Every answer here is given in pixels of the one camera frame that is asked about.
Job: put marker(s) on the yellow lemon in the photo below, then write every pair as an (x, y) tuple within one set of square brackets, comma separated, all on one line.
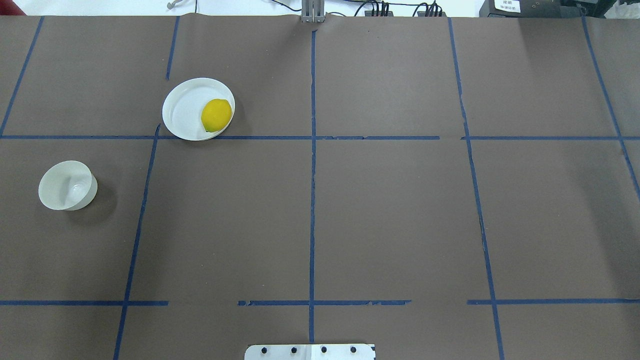
[(216, 115)]

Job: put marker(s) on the white round plate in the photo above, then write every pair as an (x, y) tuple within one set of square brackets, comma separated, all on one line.
[(186, 104)]

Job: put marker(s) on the white plastic bowl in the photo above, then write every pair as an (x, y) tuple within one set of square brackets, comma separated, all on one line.
[(67, 186)]

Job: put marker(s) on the brown paper table mat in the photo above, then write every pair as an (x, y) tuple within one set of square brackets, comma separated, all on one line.
[(447, 188)]

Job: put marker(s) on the black box device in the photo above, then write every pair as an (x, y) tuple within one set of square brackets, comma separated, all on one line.
[(553, 9)]

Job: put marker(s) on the grey aluminium frame post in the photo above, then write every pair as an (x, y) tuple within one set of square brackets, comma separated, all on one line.
[(313, 11)]

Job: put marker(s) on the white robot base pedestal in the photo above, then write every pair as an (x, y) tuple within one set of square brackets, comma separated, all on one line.
[(338, 351)]

